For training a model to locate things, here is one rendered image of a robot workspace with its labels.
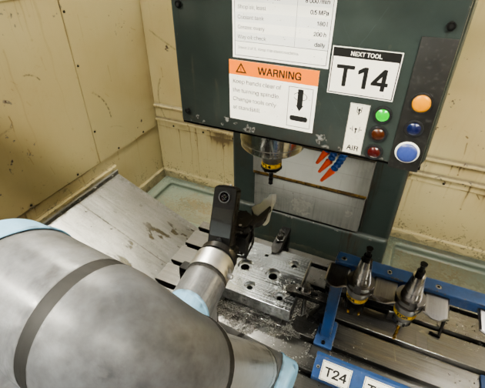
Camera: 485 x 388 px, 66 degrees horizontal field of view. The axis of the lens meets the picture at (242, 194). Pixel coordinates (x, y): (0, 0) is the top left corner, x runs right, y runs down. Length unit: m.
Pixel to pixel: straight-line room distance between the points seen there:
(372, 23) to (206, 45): 0.27
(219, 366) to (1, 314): 0.17
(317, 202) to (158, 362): 1.29
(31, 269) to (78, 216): 1.52
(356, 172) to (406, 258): 0.73
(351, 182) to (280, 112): 0.82
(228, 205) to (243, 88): 0.21
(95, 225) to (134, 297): 1.53
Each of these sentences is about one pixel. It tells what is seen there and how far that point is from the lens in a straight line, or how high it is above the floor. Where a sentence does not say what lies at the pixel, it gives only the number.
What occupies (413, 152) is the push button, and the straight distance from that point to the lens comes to 0.63.
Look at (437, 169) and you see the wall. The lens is 1.82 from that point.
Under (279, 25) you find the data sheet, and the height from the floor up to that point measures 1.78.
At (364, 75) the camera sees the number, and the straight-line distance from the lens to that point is 0.60.
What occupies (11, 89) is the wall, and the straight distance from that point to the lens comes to 1.59.
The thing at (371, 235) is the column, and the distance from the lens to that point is 1.60.
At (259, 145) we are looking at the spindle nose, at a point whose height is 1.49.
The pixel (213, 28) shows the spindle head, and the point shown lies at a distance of 0.66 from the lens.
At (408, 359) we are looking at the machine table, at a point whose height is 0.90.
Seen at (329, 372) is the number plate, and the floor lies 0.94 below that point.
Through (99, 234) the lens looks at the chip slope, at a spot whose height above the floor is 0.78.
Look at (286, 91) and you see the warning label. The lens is 0.63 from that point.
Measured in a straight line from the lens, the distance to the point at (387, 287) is 0.95.
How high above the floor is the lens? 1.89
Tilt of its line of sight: 36 degrees down
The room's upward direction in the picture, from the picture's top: straight up
